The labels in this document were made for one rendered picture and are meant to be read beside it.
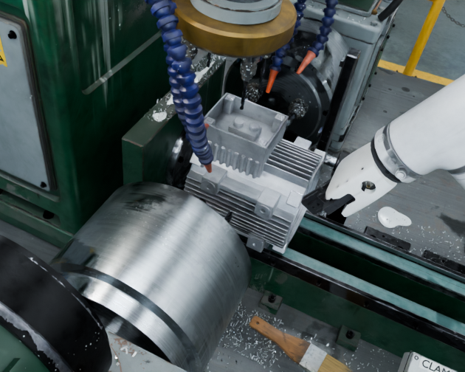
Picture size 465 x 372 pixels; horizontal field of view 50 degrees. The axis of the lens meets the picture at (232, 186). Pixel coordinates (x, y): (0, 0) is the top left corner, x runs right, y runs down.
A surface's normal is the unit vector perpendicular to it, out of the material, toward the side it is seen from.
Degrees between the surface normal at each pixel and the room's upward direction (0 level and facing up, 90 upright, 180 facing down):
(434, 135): 80
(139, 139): 0
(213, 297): 54
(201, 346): 66
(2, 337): 32
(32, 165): 90
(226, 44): 90
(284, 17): 0
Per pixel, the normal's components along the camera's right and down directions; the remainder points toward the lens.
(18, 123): -0.41, 0.62
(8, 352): 0.68, -0.29
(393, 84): 0.12, -0.69
